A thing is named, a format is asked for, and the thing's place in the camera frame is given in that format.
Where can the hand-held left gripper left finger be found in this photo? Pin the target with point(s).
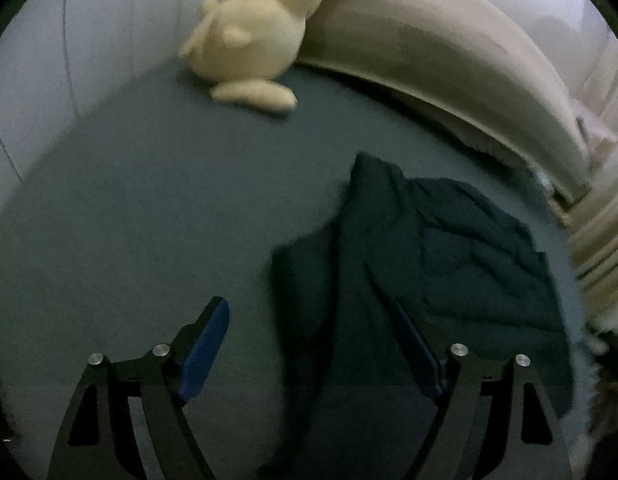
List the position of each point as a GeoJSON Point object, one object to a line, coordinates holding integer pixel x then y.
{"type": "Point", "coordinates": [206, 350]}

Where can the yellow plush toy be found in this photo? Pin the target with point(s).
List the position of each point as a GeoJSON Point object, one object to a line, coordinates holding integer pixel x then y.
{"type": "Point", "coordinates": [254, 35]}

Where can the grey-blue bed sheet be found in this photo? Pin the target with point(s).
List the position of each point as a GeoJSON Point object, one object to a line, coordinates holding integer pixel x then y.
{"type": "Point", "coordinates": [139, 210]}

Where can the beige curtain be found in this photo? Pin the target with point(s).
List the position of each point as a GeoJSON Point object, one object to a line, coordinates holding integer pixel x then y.
{"type": "Point", "coordinates": [604, 235]}

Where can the dark navy quilted jacket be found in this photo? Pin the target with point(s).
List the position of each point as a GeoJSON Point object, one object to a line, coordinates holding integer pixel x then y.
{"type": "Point", "coordinates": [414, 260]}

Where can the long beige pillow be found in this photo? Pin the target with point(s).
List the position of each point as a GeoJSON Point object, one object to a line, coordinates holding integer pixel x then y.
{"type": "Point", "coordinates": [439, 60]}

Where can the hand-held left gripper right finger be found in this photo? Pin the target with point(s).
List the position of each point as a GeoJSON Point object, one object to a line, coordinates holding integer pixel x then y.
{"type": "Point", "coordinates": [419, 350]}

